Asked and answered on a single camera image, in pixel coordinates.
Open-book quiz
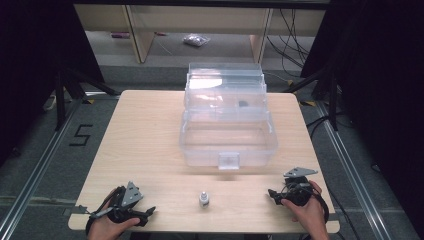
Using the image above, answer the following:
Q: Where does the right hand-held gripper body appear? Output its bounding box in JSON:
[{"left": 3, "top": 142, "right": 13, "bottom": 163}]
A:
[{"left": 278, "top": 166, "right": 319, "bottom": 207}]

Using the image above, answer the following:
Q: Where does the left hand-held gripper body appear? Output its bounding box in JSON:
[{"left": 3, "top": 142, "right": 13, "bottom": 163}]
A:
[{"left": 106, "top": 180, "right": 150, "bottom": 228}]

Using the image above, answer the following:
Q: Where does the small white bottle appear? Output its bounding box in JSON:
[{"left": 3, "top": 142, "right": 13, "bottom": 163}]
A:
[{"left": 198, "top": 190, "right": 211, "bottom": 209}]

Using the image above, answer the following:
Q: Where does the clear plastic storage box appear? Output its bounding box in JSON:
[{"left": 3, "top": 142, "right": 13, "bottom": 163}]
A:
[{"left": 178, "top": 62, "right": 279, "bottom": 171}]

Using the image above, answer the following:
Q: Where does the person's right hand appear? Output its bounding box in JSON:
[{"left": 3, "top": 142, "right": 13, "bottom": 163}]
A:
[{"left": 281, "top": 180, "right": 330, "bottom": 240}]

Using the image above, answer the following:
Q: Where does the person's left hand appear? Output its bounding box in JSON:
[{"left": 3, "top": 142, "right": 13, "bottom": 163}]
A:
[{"left": 87, "top": 187, "right": 141, "bottom": 240}]

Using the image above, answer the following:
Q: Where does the black metal stand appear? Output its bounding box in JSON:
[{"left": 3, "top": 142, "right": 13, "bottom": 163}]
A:
[
  {"left": 282, "top": 65, "right": 344, "bottom": 132},
  {"left": 54, "top": 65, "right": 122, "bottom": 132}
]

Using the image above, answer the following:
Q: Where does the black curtain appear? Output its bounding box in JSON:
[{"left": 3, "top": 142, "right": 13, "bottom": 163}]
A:
[
  {"left": 299, "top": 0, "right": 424, "bottom": 231},
  {"left": 0, "top": 0, "right": 106, "bottom": 168}
]

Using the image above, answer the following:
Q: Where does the clear plastic bag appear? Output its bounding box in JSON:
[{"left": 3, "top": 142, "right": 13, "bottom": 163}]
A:
[{"left": 182, "top": 33, "right": 212, "bottom": 48}]

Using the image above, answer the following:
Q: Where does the light wooden shelf unit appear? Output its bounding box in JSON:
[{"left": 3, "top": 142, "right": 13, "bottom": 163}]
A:
[{"left": 73, "top": 3, "right": 327, "bottom": 65}]

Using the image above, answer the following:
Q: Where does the black wrist strap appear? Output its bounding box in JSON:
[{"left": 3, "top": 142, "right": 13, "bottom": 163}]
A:
[{"left": 85, "top": 187, "right": 118, "bottom": 236}]

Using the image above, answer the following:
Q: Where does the metal floor rail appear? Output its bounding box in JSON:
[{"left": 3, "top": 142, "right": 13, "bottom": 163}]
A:
[
  {"left": 0, "top": 90, "right": 118, "bottom": 240},
  {"left": 311, "top": 99, "right": 398, "bottom": 240}
]

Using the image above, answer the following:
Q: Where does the white cable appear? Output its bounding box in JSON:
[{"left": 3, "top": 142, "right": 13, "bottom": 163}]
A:
[{"left": 42, "top": 94, "right": 58, "bottom": 112}]

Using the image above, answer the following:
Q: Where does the bundle of black cables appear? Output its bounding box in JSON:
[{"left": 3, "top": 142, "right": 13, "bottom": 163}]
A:
[{"left": 265, "top": 8, "right": 312, "bottom": 70}]

